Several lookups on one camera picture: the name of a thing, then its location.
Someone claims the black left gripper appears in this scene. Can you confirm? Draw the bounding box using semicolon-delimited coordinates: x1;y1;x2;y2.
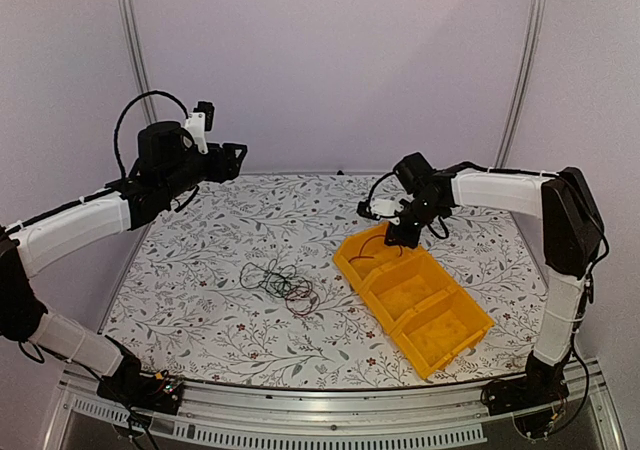
161;142;247;200

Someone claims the dark green cable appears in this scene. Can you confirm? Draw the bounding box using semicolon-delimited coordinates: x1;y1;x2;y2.
239;258;301;299

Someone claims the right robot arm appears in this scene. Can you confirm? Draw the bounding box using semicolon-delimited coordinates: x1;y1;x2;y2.
357;152;610;406

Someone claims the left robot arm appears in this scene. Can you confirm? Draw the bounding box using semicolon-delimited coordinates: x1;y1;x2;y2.
1;101;248;404

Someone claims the yellow three-compartment bin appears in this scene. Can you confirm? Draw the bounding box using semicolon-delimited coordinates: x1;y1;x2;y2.
333;224;494;379

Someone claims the floral table mat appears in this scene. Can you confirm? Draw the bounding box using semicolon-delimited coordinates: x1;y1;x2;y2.
103;175;546;389

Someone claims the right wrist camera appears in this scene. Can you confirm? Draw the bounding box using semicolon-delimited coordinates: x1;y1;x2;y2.
357;198;403;220

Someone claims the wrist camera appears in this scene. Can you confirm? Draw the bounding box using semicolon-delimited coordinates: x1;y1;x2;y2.
184;101;215;155
357;198;403;220

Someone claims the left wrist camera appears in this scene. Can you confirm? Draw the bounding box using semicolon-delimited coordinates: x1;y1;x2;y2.
184;101;215;155

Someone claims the left aluminium frame post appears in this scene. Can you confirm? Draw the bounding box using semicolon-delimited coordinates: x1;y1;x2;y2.
117;0;151;93

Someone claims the aluminium frame post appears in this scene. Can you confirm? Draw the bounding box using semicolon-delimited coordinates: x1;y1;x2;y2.
494;0;546;168
117;0;151;93

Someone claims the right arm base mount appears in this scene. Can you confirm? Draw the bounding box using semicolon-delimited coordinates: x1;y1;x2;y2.
480;352;591;441

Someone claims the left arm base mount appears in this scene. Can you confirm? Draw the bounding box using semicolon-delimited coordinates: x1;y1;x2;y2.
97;337;184;415

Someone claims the aluminium front rail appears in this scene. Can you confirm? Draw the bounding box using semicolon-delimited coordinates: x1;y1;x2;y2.
44;359;630;449

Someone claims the right aluminium frame post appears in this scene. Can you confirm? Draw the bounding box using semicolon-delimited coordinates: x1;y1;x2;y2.
494;0;546;168

